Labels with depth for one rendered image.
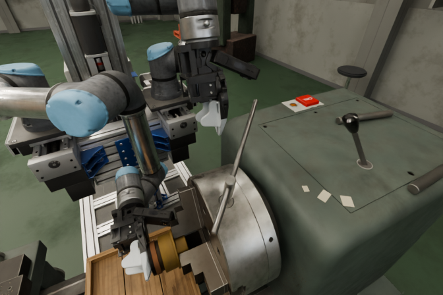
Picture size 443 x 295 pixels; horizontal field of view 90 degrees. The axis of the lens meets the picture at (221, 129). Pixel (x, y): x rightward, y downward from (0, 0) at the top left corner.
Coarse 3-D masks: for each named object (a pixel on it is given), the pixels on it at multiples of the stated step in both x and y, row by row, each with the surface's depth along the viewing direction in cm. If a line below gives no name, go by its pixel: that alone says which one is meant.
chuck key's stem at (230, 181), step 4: (228, 176) 43; (232, 176) 43; (228, 180) 43; (232, 180) 43; (236, 180) 43; (224, 184) 44; (228, 184) 42; (232, 184) 42; (224, 188) 44; (232, 188) 43; (232, 192) 45; (232, 196) 46; (228, 200) 47; (228, 204) 48
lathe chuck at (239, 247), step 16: (192, 176) 60; (208, 176) 56; (224, 176) 55; (208, 192) 50; (240, 192) 50; (208, 208) 47; (240, 208) 48; (208, 224) 51; (224, 224) 46; (240, 224) 46; (256, 224) 47; (224, 240) 44; (240, 240) 45; (256, 240) 46; (224, 256) 44; (240, 256) 45; (256, 256) 46; (224, 272) 47; (240, 272) 45; (256, 272) 46; (256, 288) 50
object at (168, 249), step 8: (168, 232) 56; (152, 240) 55; (160, 240) 53; (168, 240) 53; (176, 240) 54; (184, 240) 54; (152, 248) 52; (160, 248) 52; (168, 248) 52; (176, 248) 53; (184, 248) 53; (152, 256) 51; (160, 256) 51; (168, 256) 51; (176, 256) 51; (152, 264) 50; (160, 264) 51; (168, 264) 51; (176, 264) 52; (152, 272) 50; (160, 272) 51
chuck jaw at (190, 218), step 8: (200, 176) 59; (192, 184) 58; (184, 192) 55; (192, 192) 56; (184, 200) 55; (192, 200) 56; (176, 208) 57; (184, 208) 55; (192, 208) 55; (176, 216) 57; (184, 216) 55; (192, 216) 55; (200, 216) 56; (176, 224) 54; (184, 224) 55; (192, 224) 55; (200, 224) 56; (176, 232) 54; (184, 232) 55
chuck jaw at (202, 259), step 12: (192, 252) 53; (204, 252) 52; (192, 264) 50; (204, 264) 50; (216, 264) 50; (204, 276) 48; (216, 276) 48; (216, 288) 46; (228, 288) 49; (240, 288) 47
